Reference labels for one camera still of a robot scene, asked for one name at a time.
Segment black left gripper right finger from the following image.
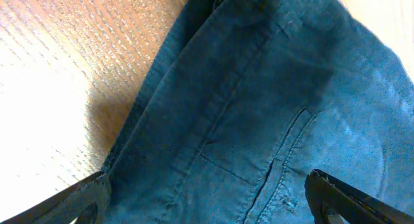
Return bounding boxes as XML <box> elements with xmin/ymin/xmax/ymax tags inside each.
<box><xmin>305</xmin><ymin>169</ymin><xmax>413</xmax><ymax>224</ymax></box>

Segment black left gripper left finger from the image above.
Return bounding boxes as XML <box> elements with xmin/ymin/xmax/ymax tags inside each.
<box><xmin>2</xmin><ymin>172</ymin><xmax>111</xmax><ymax>224</ymax></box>

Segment navy blue shorts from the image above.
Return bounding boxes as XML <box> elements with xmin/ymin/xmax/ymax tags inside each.
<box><xmin>103</xmin><ymin>0</ymin><xmax>413</xmax><ymax>223</ymax></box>

